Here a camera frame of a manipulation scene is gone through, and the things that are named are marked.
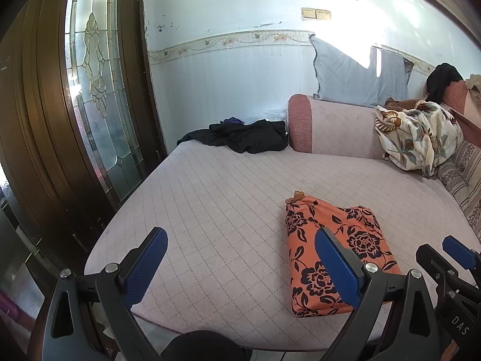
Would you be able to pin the black garment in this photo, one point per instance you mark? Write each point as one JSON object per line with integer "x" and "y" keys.
{"x": 443, "y": 79}

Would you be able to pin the yellow light switch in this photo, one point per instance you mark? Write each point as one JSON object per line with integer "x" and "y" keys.
{"x": 324, "y": 14}
{"x": 309, "y": 13}

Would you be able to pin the grey-blue pillow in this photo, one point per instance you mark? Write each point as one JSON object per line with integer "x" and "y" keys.
{"x": 345, "y": 75}

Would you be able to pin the striped sofa back cushion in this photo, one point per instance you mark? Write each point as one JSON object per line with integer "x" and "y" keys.
{"x": 466, "y": 180}

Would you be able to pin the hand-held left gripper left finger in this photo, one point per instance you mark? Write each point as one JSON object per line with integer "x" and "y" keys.
{"x": 146, "y": 267}

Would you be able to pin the pink object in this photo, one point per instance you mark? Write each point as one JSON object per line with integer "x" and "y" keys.
{"x": 8, "y": 306}

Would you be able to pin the clear plastic bag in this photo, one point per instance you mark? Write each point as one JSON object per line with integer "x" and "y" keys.
{"x": 270, "y": 114}

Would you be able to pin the wooden stained glass door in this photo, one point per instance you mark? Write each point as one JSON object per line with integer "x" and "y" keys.
{"x": 37, "y": 120}

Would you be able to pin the person's dark clothed knee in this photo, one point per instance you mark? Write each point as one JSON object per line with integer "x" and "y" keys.
{"x": 206, "y": 346}

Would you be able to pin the pink sofa backrest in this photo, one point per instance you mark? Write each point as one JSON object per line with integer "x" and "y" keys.
{"x": 456, "y": 94}

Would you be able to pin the orange floral shirt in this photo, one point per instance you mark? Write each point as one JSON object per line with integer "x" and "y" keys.
{"x": 300, "y": 233}

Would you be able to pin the cream floral blanket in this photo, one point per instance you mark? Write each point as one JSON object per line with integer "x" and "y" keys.
{"x": 413, "y": 135}

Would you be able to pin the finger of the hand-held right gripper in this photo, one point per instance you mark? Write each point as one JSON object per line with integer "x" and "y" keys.
{"x": 432, "y": 259}
{"x": 458, "y": 252}

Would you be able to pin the beige fluffy towel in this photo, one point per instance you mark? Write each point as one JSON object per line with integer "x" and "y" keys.
{"x": 474, "y": 84}

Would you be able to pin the black clothes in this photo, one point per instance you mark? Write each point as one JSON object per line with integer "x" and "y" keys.
{"x": 244, "y": 137}

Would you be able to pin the purple cloth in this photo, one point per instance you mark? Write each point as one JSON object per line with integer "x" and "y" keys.
{"x": 233, "y": 121}

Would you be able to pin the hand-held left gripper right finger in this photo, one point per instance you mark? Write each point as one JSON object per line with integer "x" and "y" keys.
{"x": 338, "y": 267}

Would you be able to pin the pink sofa armrest bolster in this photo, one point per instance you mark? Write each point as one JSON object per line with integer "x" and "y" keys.
{"x": 330, "y": 128}

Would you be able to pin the brown fleece cloth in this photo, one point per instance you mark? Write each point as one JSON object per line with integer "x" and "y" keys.
{"x": 398, "y": 103}

